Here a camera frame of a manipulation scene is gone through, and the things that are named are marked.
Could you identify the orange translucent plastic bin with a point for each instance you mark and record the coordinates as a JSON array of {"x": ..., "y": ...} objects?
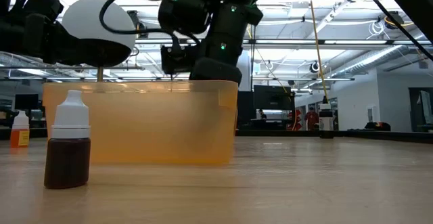
[{"x": 152, "y": 129}]

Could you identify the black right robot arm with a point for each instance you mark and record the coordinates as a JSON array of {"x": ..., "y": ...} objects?
[{"x": 184, "y": 11}]

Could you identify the small brown dropper bottle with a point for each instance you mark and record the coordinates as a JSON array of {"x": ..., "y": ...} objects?
[{"x": 67, "y": 163}]

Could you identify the white globe lamp black base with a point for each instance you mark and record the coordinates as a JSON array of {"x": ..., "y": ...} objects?
[{"x": 98, "y": 21}]

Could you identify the small orange dropper bottle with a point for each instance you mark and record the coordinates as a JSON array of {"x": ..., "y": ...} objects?
[{"x": 19, "y": 137}]

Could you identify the large black food-colouring bottle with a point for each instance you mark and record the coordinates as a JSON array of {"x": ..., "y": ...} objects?
[{"x": 326, "y": 122}]

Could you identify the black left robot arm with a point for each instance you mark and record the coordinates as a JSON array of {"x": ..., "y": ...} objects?
[{"x": 34, "y": 38}]

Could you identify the black monitor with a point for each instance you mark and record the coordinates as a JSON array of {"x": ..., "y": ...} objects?
[
  {"x": 274, "y": 97},
  {"x": 26, "y": 101}
]

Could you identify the black bag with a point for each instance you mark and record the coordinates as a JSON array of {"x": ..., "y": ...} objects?
[{"x": 377, "y": 126}]

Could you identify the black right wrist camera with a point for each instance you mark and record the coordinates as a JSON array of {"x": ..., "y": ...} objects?
[{"x": 177, "y": 60}]

